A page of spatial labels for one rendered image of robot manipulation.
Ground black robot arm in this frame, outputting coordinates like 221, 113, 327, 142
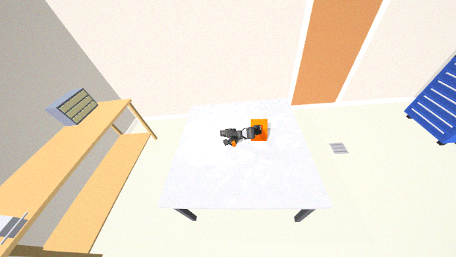
220, 125, 262, 140

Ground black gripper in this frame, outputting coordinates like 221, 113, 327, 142
223, 136, 242, 146

